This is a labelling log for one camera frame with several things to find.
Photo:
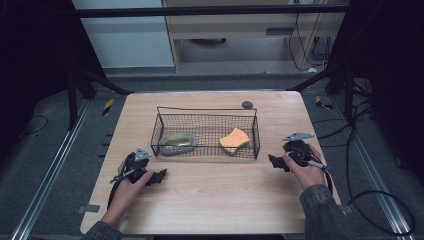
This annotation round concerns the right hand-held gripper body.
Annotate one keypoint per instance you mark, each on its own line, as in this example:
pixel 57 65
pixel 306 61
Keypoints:
pixel 296 151

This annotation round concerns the yellow and black striped tape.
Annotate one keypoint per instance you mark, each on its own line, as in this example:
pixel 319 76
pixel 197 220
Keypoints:
pixel 107 106
pixel 322 103

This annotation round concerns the yellow and green sponge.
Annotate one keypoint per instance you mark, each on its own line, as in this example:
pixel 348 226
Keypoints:
pixel 233 138

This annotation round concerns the person's left hand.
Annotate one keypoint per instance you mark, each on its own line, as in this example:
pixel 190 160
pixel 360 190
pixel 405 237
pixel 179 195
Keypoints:
pixel 126 196

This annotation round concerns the light wooden desk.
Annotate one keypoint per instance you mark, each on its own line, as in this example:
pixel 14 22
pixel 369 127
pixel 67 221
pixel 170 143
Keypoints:
pixel 233 28

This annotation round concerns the black metal stand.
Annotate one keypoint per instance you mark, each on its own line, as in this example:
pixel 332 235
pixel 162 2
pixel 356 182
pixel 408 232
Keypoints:
pixel 348 96
pixel 71 100

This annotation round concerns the person's right hand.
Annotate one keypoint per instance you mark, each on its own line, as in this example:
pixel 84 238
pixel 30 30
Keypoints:
pixel 308 175

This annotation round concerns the black curtain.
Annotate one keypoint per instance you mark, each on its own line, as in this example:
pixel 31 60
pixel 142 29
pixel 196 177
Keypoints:
pixel 390 66
pixel 33 50

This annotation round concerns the green and grey soap dish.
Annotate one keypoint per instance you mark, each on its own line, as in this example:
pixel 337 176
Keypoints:
pixel 178 141

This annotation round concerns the black horizontal bar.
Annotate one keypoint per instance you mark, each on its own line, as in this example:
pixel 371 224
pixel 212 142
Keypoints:
pixel 206 11

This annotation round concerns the white cabinet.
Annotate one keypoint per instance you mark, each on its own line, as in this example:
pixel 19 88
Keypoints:
pixel 126 40

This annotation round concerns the aluminium floor rail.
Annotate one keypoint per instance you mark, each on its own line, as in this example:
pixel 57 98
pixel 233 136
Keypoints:
pixel 373 170
pixel 50 170

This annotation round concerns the grey round disc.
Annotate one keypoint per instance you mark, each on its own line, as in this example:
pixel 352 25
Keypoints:
pixel 247 105

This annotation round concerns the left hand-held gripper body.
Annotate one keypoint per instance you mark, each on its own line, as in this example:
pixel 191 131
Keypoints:
pixel 136 166

